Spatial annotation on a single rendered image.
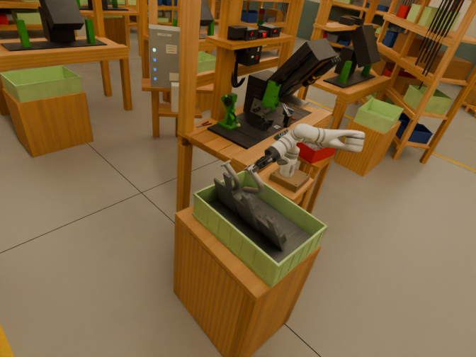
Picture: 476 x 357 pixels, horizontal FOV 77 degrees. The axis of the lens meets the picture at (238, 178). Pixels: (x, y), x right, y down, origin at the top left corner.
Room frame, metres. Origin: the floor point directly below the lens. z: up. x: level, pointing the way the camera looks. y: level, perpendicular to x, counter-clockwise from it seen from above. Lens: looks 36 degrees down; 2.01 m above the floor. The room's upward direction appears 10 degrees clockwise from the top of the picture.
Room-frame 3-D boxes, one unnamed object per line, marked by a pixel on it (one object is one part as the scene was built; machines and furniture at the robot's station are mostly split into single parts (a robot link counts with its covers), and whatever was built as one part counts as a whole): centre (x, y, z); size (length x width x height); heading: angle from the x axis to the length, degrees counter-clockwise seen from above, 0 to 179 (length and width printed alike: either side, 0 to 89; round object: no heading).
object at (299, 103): (2.54, -0.28, 1.11); 0.39 x 0.16 x 0.03; 58
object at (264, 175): (1.70, -0.32, 0.83); 0.32 x 0.32 x 0.04; 59
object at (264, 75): (2.69, -0.09, 1.07); 0.30 x 0.18 x 0.34; 148
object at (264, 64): (2.72, 0.16, 1.23); 1.30 x 0.05 x 0.09; 148
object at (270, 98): (2.43, -0.17, 1.17); 0.13 x 0.12 x 0.20; 148
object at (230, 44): (2.67, 0.07, 1.52); 0.90 x 0.25 x 0.04; 148
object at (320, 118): (2.38, -0.39, 0.82); 1.50 x 0.14 x 0.15; 148
